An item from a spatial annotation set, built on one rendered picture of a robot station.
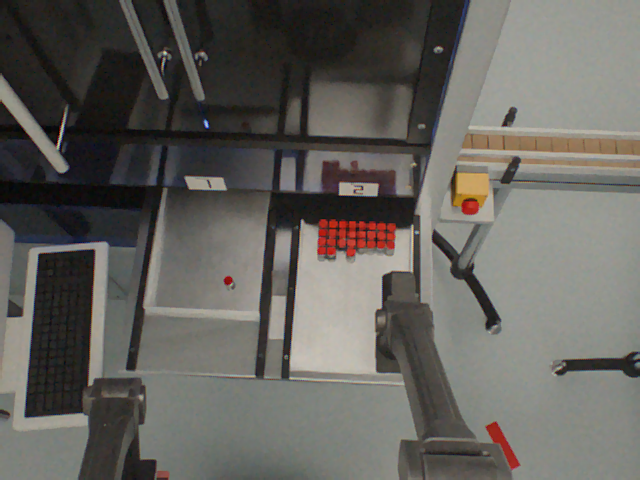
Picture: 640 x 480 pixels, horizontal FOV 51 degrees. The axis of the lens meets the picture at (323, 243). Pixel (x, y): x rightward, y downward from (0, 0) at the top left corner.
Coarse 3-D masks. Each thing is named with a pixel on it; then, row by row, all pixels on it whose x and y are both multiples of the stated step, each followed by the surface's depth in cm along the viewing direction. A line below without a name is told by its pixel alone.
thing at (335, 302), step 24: (312, 240) 159; (408, 240) 159; (312, 264) 157; (336, 264) 157; (360, 264) 157; (384, 264) 157; (408, 264) 157; (312, 288) 155; (336, 288) 155; (360, 288) 155; (312, 312) 153; (336, 312) 153; (360, 312) 153; (312, 336) 151; (336, 336) 151; (360, 336) 150; (312, 360) 149; (336, 360) 148; (360, 360) 148
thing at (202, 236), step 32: (192, 192) 165; (224, 192) 165; (256, 192) 164; (160, 224) 161; (192, 224) 161; (224, 224) 161; (256, 224) 161; (160, 256) 158; (192, 256) 158; (224, 256) 158; (256, 256) 158; (160, 288) 155; (192, 288) 155; (224, 288) 155; (256, 288) 155
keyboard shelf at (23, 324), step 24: (96, 264) 166; (96, 288) 164; (24, 312) 162; (96, 312) 162; (24, 336) 160; (96, 336) 159; (24, 360) 157; (96, 360) 157; (0, 384) 156; (24, 384) 155; (24, 408) 153
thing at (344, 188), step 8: (344, 184) 147; (352, 184) 147; (360, 184) 147; (368, 184) 146; (376, 184) 146; (344, 192) 151; (352, 192) 150; (360, 192) 150; (368, 192) 150; (376, 192) 150
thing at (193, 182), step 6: (186, 180) 149; (192, 180) 149; (198, 180) 149; (204, 180) 149; (210, 180) 148; (216, 180) 148; (222, 180) 148; (192, 186) 152; (198, 186) 151; (204, 186) 151; (216, 186) 151; (222, 186) 151
